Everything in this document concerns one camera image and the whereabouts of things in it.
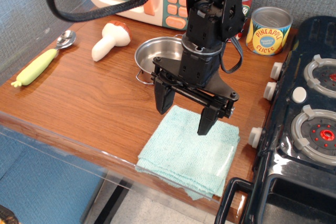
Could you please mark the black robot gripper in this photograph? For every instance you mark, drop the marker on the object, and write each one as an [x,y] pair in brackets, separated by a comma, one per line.
[196,74]

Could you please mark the red and white plush mushroom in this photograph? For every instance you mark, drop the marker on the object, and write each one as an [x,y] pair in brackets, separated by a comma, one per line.
[114,33]

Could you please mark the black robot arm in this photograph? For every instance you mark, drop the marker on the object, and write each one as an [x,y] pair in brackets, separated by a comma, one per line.
[211,24]

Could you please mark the small steel pot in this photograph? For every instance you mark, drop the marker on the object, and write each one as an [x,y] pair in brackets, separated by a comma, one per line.
[164,47]

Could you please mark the light blue folded cloth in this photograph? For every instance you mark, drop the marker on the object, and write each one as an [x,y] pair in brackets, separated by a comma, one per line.
[182,158]

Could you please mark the pineapple slices can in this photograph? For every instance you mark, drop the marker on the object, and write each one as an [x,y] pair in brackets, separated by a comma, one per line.
[268,30]

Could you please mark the tomato sauce can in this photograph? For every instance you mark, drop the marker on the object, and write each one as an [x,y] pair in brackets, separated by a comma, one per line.
[245,14]

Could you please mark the black toy stove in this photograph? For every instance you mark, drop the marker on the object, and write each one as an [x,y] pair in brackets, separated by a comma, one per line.
[294,169]

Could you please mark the spoon with green handle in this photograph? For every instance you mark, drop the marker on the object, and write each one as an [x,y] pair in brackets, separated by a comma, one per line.
[37,66]

